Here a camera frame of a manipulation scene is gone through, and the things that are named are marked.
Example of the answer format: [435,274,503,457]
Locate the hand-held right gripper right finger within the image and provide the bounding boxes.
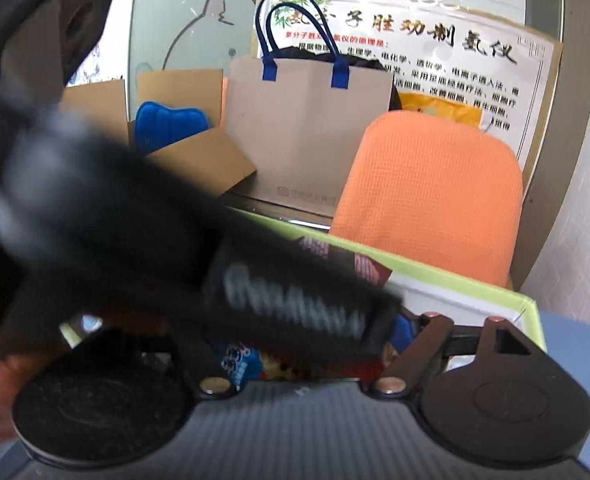
[371,309,532,398]

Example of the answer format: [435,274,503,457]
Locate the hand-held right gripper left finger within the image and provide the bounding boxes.
[172,329,234,401]

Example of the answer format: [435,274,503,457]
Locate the blue snack packet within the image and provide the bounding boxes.
[214,342,263,392]

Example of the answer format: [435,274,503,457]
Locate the red snack packet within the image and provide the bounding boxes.
[295,235,394,287]

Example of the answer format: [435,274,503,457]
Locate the green cardboard box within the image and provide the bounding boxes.
[59,206,546,371]

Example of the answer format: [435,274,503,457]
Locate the person's left hand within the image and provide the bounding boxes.
[0,352,43,444]

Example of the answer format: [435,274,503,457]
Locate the open cardboard box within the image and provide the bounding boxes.
[57,67,258,198]

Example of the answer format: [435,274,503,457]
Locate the blue plastic item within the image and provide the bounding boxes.
[135,101,210,153]

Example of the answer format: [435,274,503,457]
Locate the cat outline sticker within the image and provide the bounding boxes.
[162,0,258,73]

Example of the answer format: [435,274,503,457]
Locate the yellow bag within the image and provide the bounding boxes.
[397,92,486,128]

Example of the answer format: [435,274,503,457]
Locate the framed poster board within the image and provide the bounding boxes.
[252,0,563,171]

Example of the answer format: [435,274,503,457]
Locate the brown paper bag blue handles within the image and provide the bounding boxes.
[223,0,396,218]

